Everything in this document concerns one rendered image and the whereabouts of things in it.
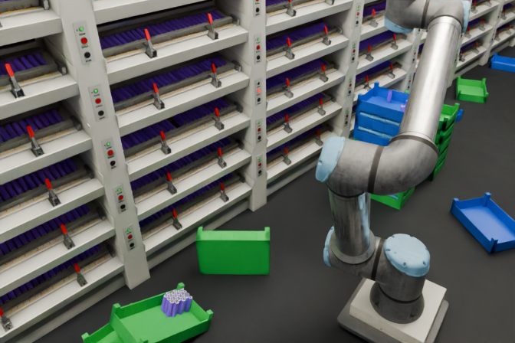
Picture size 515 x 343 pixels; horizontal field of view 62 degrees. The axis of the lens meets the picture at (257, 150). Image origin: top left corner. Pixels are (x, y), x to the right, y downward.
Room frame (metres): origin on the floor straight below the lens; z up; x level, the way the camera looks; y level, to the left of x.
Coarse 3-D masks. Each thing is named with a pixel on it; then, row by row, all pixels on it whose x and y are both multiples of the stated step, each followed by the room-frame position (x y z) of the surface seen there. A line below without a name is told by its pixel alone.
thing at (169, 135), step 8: (224, 112) 1.67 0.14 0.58; (200, 120) 1.59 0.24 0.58; (208, 120) 1.61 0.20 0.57; (184, 128) 1.52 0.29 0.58; (192, 128) 1.56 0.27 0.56; (160, 136) 1.46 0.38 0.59; (168, 136) 1.47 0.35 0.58; (144, 144) 1.40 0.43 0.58; (152, 144) 1.42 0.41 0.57; (128, 152) 1.35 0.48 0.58; (136, 152) 1.38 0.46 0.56
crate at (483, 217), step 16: (464, 208) 1.68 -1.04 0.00; (480, 208) 1.67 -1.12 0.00; (496, 208) 1.63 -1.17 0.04; (464, 224) 1.55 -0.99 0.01; (480, 224) 1.55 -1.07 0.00; (496, 224) 1.55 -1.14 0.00; (512, 224) 1.52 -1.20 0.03; (480, 240) 1.44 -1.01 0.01; (496, 240) 1.37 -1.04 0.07; (512, 240) 1.39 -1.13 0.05
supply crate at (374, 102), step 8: (376, 88) 1.99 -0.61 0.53; (384, 88) 1.99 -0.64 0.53; (360, 96) 1.85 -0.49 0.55; (368, 96) 1.96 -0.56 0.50; (376, 96) 1.99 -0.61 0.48; (384, 96) 1.98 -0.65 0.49; (392, 96) 1.95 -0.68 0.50; (400, 96) 1.93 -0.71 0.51; (360, 104) 1.85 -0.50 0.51; (368, 104) 1.83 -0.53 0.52; (376, 104) 1.80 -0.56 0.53; (384, 104) 1.90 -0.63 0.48; (392, 104) 1.90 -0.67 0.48; (400, 104) 1.90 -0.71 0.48; (368, 112) 1.82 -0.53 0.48; (376, 112) 1.80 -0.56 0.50; (384, 112) 1.78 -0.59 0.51; (392, 112) 1.75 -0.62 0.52; (400, 112) 1.73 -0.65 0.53; (400, 120) 1.73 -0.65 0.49
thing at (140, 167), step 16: (224, 96) 1.80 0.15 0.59; (240, 112) 1.70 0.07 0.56; (208, 128) 1.58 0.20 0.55; (240, 128) 1.65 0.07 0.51; (160, 144) 1.44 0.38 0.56; (176, 144) 1.46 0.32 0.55; (192, 144) 1.47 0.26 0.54; (208, 144) 1.53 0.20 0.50; (128, 160) 1.34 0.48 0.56; (144, 160) 1.35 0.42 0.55; (160, 160) 1.36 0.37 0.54
